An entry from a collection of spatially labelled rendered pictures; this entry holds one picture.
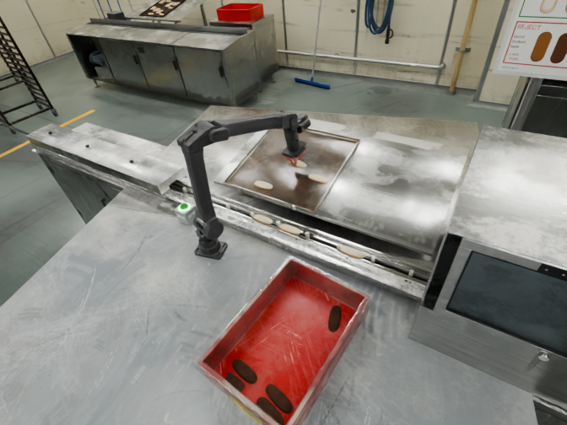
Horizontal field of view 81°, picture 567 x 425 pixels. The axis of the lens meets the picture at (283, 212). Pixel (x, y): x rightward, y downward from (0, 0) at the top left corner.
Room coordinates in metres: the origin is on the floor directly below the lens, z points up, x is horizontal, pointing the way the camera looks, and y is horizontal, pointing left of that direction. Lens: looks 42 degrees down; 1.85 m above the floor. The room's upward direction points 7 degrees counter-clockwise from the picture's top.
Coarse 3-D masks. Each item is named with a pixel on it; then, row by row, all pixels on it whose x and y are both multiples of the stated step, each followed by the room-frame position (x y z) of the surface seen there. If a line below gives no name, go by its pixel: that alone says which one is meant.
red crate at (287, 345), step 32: (288, 288) 0.71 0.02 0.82; (256, 320) 0.60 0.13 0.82; (288, 320) 0.59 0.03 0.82; (320, 320) 0.57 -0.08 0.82; (256, 352) 0.49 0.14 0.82; (288, 352) 0.48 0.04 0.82; (320, 352) 0.46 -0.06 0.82; (256, 384) 0.39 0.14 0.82; (288, 384) 0.38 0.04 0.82; (288, 416) 0.30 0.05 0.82
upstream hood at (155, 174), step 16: (48, 128) 2.12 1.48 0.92; (64, 128) 2.09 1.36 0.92; (48, 144) 1.89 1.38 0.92; (64, 144) 1.86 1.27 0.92; (80, 144) 1.84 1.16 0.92; (96, 144) 1.82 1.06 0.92; (112, 144) 1.79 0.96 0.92; (80, 160) 1.72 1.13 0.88; (96, 160) 1.63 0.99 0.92; (112, 160) 1.61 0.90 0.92; (128, 160) 1.59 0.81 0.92; (144, 160) 1.57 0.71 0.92; (160, 160) 1.55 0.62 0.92; (128, 176) 1.45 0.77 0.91; (144, 176) 1.42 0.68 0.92; (160, 176) 1.40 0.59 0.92; (176, 176) 1.42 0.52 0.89; (160, 192) 1.32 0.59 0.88
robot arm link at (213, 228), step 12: (192, 132) 1.00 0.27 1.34; (204, 132) 0.98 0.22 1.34; (180, 144) 0.98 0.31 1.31; (192, 144) 0.95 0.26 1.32; (204, 144) 0.98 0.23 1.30; (192, 156) 0.95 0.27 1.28; (192, 168) 0.95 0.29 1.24; (204, 168) 0.98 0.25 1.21; (192, 180) 0.96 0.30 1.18; (204, 180) 0.97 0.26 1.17; (204, 192) 0.96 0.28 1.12; (204, 204) 0.95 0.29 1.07; (204, 216) 0.94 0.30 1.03; (204, 228) 0.93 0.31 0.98; (216, 228) 0.93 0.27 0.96
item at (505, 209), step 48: (480, 144) 0.80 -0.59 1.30; (528, 144) 0.77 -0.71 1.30; (480, 192) 0.59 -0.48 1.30; (528, 192) 0.57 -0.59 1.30; (480, 240) 0.44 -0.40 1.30; (528, 240) 0.43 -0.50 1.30; (432, 288) 0.56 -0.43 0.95; (432, 336) 0.45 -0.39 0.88; (480, 336) 0.39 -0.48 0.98; (528, 384) 0.30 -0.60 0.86
